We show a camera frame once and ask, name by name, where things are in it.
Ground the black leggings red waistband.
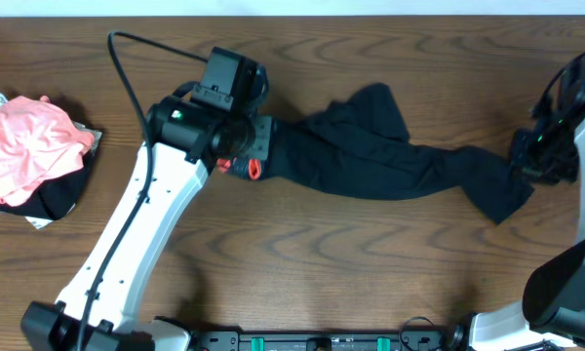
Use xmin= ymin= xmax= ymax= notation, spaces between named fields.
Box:
xmin=217 ymin=83 xmax=533 ymax=224

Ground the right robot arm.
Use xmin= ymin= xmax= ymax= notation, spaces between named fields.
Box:
xmin=441 ymin=52 xmax=585 ymax=350

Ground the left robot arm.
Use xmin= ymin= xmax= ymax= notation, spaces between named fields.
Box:
xmin=20 ymin=48 xmax=272 ymax=350

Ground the black folded garment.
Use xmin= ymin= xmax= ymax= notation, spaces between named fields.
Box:
xmin=0 ymin=123 xmax=102 ymax=225

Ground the pink crumpled garment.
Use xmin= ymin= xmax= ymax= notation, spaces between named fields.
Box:
xmin=0 ymin=96 xmax=96 ymax=207

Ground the left black cable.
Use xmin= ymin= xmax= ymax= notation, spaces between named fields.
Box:
xmin=75 ymin=30 xmax=211 ymax=351

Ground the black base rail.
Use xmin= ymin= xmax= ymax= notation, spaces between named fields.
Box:
xmin=188 ymin=330 xmax=447 ymax=351

